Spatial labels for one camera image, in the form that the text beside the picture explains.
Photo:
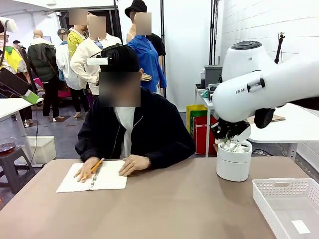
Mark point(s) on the brown cardboard sheet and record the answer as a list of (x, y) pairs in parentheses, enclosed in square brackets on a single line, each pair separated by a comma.
[(279, 117)]

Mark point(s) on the small white bottle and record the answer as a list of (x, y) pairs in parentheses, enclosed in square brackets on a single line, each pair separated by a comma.
[(202, 78)]

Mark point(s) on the white label in basket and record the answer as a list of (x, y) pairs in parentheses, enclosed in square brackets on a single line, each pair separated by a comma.
[(300, 227)]

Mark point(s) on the mannequin with yellow scarf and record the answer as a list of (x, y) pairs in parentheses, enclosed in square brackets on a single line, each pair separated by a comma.
[(15, 59)]

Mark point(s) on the white storage box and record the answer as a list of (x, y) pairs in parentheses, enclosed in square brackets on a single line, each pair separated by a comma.
[(45, 149)]

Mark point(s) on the yellow and green bag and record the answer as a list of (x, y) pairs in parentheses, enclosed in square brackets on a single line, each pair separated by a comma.
[(193, 112)]

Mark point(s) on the mannequin in cream jacket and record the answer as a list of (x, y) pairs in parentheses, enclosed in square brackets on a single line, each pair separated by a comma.
[(82, 64)]

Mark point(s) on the person's left hand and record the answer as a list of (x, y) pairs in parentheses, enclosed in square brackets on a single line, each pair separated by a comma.
[(135, 163)]

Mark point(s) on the white spiral notebook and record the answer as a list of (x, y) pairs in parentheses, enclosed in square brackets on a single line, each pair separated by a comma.
[(109, 179)]

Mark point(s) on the person in black jacket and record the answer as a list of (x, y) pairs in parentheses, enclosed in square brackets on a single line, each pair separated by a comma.
[(154, 124)]

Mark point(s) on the mannequin with cap, white shirt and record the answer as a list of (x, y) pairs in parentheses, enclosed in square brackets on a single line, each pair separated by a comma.
[(64, 64)]

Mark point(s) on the black light stand pole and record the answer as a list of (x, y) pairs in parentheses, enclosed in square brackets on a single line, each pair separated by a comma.
[(163, 49), (214, 32)]

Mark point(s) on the mannequin in blue shirt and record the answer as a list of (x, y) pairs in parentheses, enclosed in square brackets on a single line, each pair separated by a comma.
[(149, 57)]

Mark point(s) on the grey box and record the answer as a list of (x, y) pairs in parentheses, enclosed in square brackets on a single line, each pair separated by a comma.
[(211, 74)]

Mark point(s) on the grey plastic stool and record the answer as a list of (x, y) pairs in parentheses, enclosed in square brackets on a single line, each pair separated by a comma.
[(15, 159)]

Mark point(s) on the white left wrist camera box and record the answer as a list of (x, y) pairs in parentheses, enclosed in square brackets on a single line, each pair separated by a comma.
[(11, 26)]

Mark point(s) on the person's right forearm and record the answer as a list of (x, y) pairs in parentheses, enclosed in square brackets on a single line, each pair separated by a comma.
[(84, 149)]

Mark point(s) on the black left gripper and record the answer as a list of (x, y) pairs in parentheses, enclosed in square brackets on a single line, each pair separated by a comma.
[(11, 82)]

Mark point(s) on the white table with foot bars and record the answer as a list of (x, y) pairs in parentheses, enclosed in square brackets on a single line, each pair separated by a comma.
[(10, 107)]

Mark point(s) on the mannequin with black bucket hat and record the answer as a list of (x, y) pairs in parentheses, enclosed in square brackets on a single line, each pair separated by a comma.
[(135, 6)]

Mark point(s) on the black cap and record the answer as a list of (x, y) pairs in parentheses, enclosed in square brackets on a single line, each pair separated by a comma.
[(124, 59)]

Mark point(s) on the white round bin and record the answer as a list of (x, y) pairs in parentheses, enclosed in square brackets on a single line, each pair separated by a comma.
[(233, 169)]

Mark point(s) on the bowl of red liquid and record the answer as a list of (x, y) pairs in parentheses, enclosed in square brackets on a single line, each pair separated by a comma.
[(7, 147)]

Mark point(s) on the white paper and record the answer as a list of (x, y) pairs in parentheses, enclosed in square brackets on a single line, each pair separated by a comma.
[(239, 149)]

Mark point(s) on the tall black camera tripod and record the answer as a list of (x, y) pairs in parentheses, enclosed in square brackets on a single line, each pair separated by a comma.
[(278, 48)]

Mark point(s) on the mannequin in dark puffer jacket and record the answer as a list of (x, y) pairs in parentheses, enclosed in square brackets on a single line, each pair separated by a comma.
[(41, 64)]

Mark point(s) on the large white table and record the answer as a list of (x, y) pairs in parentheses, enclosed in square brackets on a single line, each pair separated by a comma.
[(286, 132)]

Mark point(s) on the person's right hand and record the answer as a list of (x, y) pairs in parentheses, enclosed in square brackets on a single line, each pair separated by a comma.
[(87, 169)]

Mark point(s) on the yellow pencil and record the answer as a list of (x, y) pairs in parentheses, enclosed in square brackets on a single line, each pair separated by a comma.
[(98, 164)]

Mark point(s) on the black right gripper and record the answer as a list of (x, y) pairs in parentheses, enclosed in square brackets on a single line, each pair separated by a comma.
[(229, 128)]

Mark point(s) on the teal cloth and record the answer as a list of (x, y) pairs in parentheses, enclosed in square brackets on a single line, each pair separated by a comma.
[(205, 94)]

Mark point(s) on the white head-mounted camera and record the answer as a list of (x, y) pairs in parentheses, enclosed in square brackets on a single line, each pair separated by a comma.
[(97, 61)]

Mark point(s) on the small grey side table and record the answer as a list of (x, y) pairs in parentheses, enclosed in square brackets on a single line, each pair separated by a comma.
[(207, 139)]

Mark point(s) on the mannequin in yellow jacket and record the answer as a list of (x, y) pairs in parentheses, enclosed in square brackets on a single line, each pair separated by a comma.
[(73, 42)]

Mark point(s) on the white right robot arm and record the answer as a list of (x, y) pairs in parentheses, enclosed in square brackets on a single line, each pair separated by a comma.
[(239, 99)]

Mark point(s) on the white plastic lattice basket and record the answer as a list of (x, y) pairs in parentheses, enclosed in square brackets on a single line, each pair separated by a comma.
[(269, 196)]

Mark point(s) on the mannequin in black t-shirt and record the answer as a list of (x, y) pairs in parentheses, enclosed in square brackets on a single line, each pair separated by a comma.
[(159, 44)]

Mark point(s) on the person's left forearm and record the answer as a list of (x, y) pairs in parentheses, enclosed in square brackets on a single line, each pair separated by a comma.
[(172, 154)]

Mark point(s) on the grey tray with dark contents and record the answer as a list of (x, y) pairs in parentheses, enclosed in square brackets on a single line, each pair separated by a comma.
[(211, 87)]

